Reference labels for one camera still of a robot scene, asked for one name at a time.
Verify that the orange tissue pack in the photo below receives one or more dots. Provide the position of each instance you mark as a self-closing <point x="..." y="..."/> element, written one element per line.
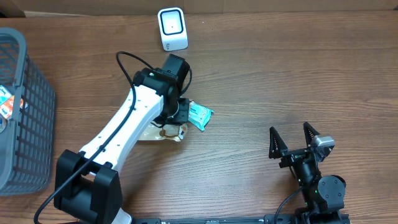
<point x="7" y="108"/>

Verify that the teal tissue pack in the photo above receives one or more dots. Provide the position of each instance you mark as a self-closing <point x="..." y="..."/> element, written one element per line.
<point x="4" y="94"/>

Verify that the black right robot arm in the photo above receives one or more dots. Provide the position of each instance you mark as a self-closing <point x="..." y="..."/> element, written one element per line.
<point x="323" y="195"/>

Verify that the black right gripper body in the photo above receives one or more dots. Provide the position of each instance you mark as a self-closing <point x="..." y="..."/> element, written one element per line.
<point x="292" y="157"/>

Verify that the teal wet wipes pack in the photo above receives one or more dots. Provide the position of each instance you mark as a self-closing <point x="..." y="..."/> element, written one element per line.
<point x="199" y="115"/>

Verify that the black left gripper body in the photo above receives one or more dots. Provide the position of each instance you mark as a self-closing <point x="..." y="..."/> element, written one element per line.
<point x="183" y="113"/>

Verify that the white barcode scanner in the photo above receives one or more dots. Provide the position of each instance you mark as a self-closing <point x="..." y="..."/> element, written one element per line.
<point x="172" y="28"/>

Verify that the dark grey mesh basket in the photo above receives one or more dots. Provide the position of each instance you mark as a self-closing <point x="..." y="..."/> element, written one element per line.
<point x="27" y="136"/>

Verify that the beige snack pouch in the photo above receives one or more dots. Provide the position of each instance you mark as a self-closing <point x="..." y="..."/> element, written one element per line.
<point x="170" y="132"/>

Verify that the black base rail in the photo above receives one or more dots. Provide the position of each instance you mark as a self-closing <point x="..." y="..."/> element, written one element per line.
<point x="217" y="221"/>

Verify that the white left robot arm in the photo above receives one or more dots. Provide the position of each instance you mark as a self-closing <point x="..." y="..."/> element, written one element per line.
<point x="87" y="184"/>

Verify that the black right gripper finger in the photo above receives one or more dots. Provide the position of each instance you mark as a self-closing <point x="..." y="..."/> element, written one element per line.
<point x="277" y="147"/>
<point x="309" y="132"/>

